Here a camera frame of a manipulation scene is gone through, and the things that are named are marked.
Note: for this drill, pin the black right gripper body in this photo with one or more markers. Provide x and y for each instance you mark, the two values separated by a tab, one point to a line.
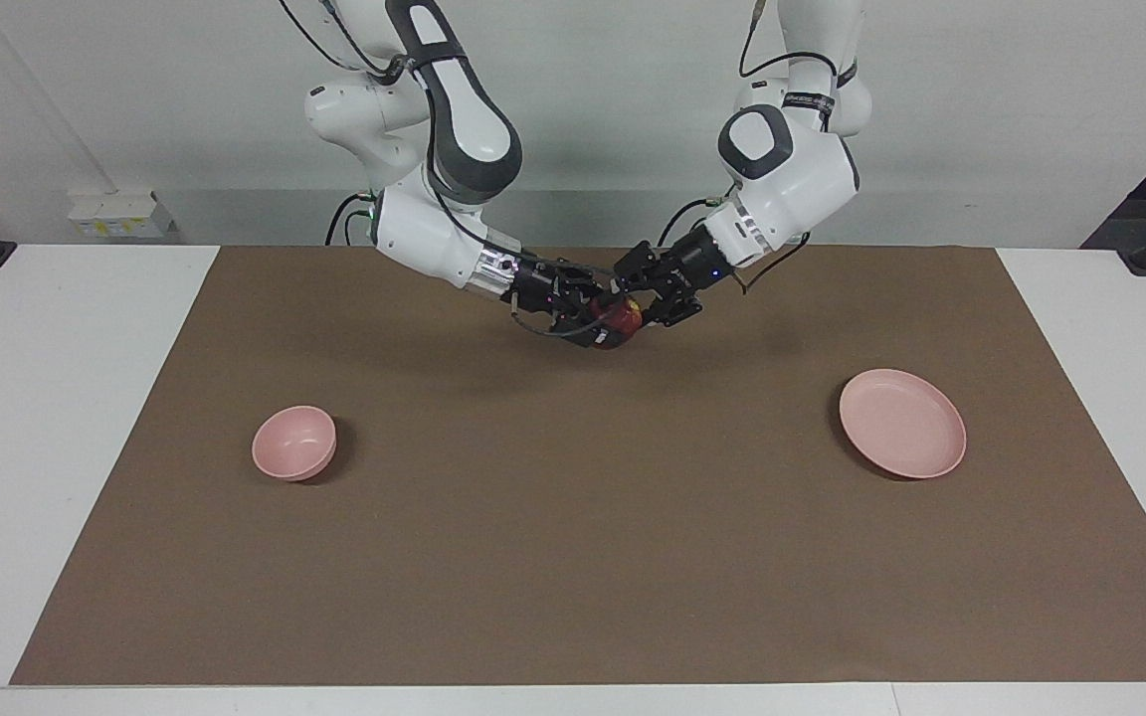
548	288

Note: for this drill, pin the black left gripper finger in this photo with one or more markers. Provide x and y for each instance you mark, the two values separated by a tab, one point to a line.
674	306
648	264

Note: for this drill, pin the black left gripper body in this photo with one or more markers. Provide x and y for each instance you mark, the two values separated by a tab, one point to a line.
704	264

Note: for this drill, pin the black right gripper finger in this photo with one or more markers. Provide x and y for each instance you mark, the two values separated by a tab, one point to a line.
598	283
593	333

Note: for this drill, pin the dark red apple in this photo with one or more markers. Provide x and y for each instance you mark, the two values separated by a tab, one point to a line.
618	320

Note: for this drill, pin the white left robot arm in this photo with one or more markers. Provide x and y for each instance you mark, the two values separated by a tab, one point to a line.
797	179

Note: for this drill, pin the pink plate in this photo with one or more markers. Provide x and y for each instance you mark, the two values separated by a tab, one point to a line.
901	423

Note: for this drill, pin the pink bowl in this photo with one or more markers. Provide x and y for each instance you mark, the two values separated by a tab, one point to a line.
294	443

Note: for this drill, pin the brown table mat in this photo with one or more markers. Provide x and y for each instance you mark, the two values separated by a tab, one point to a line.
583	497

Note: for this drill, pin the white wall socket box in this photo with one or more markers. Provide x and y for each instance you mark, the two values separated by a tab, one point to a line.
115	217

